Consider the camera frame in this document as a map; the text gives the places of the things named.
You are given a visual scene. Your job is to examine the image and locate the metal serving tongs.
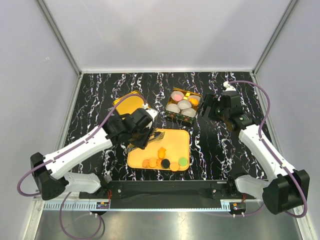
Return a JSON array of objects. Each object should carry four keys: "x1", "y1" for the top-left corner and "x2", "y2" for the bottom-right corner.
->
[{"x1": 126, "y1": 131, "x2": 165, "y2": 153}]

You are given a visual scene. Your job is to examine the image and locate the orange fish cookie top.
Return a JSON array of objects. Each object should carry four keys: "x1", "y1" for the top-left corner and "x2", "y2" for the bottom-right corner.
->
[{"x1": 188, "y1": 98, "x2": 199, "y2": 106}]

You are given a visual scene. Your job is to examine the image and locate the orange fish cookie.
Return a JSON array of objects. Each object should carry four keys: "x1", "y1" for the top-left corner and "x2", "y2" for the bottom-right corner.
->
[
  {"x1": 188, "y1": 98, "x2": 199, "y2": 106},
  {"x1": 157, "y1": 147, "x2": 166, "y2": 159}
]

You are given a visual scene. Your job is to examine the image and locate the pink sandwich cookie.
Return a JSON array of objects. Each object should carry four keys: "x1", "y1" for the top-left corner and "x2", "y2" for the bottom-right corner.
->
[{"x1": 173, "y1": 94, "x2": 183, "y2": 102}]

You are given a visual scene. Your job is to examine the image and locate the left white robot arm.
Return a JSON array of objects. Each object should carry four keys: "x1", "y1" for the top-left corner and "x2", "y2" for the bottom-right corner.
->
[{"x1": 30, "y1": 108, "x2": 158, "y2": 201}]

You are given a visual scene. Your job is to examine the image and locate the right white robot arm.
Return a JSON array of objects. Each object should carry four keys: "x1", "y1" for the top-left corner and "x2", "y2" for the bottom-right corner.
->
[{"x1": 200, "y1": 81, "x2": 310, "y2": 218}]

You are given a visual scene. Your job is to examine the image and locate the white paper cup back right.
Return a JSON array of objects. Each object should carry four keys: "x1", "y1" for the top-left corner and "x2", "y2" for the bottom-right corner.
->
[{"x1": 187, "y1": 95, "x2": 201, "y2": 106}]

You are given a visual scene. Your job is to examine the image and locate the white paper cup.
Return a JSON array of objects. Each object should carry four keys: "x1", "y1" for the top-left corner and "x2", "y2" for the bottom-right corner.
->
[
  {"x1": 187, "y1": 95, "x2": 201, "y2": 106},
  {"x1": 171, "y1": 90, "x2": 185, "y2": 102},
  {"x1": 166, "y1": 103, "x2": 180, "y2": 114},
  {"x1": 177, "y1": 99, "x2": 192, "y2": 110},
  {"x1": 181, "y1": 107, "x2": 197, "y2": 118}
]

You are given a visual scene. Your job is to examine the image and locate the gold tin lid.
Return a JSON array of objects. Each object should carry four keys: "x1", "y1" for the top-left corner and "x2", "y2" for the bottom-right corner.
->
[{"x1": 115, "y1": 90, "x2": 144, "y2": 115}]

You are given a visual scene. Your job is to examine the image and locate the white paper cup front right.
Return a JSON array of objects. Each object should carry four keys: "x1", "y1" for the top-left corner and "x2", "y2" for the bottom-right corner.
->
[{"x1": 181, "y1": 107, "x2": 197, "y2": 118}]

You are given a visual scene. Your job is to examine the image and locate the white paper cup centre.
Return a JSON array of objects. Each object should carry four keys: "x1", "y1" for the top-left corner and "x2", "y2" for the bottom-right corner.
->
[{"x1": 177, "y1": 99, "x2": 192, "y2": 110}]

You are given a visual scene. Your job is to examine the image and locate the green gold cookie tin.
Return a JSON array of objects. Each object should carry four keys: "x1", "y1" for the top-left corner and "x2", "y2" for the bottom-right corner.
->
[{"x1": 165, "y1": 87, "x2": 202, "y2": 127}]

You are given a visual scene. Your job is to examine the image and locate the orange shell cookie bottom left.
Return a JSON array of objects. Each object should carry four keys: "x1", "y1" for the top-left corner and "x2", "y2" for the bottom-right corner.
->
[{"x1": 142, "y1": 159, "x2": 149, "y2": 168}]

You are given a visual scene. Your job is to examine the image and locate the round tan biscuit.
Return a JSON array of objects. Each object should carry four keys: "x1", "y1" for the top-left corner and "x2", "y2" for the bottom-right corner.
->
[
  {"x1": 169, "y1": 162, "x2": 180, "y2": 172},
  {"x1": 148, "y1": 158, "x2": 157, "y2": 168}
]

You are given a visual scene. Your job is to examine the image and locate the orange swirl cookie bottom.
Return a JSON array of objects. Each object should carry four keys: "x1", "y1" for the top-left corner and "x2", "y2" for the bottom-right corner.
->
[{"x1": 156, "y1": 158, "x2": 163, "y2": 168}]

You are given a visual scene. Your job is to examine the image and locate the white paper cup front left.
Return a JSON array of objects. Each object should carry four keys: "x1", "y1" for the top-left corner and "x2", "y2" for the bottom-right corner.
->
[{"x1": 166, "y1": 103, "x2": 180, "y2": 114}]

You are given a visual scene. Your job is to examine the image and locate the white paper cup back left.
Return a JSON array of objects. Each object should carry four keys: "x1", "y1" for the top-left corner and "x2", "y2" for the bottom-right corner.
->
[{"x1": 171, "y1": 90, "x2": 185, "y2": 102}]

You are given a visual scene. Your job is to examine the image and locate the yellow serving tray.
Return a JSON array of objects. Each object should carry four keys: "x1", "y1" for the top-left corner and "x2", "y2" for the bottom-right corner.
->
[{"x1": 127, "y1": 129, "x2": 190, "y2": 172}]

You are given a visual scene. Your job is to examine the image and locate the black sandwich cookie bottom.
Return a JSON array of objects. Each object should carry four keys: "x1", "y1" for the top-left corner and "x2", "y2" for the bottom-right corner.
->
[{"x1": 161, "y1": 158, "x2": 171, "y2": 169}]

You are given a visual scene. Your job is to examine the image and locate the round tan biscuit bottom right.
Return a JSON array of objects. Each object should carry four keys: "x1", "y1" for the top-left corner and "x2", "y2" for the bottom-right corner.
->
[{"x1": 169, "y1": 162, "x2": 180, "y2": 172}]

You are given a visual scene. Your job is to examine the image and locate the green sandwich cookie bottom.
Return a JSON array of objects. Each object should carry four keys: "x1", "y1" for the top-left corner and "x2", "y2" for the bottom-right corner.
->
[{"x1": 178, "y1": 157, "x2": 189, "y2": 167}]

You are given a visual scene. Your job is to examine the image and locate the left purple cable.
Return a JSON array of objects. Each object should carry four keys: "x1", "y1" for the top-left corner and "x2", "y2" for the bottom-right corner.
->
[{"x1": 16, "y1": 93, "x2": 148, "y2": 240}]

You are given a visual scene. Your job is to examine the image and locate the purple cable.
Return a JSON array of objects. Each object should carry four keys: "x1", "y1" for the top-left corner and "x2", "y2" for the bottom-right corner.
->
[
  {"x1": 199, "y1": 79, "x2": 308, "y2": 218},
  {"x1": 16, "y1": 93, "x2": 148, "y2": 240}
]

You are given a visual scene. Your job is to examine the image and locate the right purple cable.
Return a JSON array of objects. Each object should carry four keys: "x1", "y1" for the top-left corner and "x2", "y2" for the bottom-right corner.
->
[{"x1": 199, "y1": 79, "x2": 308, "y2": 218}]

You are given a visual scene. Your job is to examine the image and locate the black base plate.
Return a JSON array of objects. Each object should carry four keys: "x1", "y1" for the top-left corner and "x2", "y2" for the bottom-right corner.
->
[{"x1": 79, "y1": 180, "x2": 253, "y2": 207}]

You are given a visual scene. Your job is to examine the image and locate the right aluminium frame post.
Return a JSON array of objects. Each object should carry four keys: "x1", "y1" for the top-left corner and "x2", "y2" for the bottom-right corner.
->
[{"x1": 252, "y1": 0, "x2": 300, "y2": 75}]

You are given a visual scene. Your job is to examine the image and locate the aluminium frame post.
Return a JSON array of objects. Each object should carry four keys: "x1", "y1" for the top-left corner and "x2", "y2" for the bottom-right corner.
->
[
  {"x1": 252, "y1": 0, "x2": 300, "y2": 75},
  {"x1": 35, "y1": 0, "x2": 82, "y2": 77}
]

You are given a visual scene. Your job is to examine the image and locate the left aluminium frame post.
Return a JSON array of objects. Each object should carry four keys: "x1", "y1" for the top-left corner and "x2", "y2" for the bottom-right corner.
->
[{"x1": 35, "y1": 0, "x2": 82, "y2": 77}]

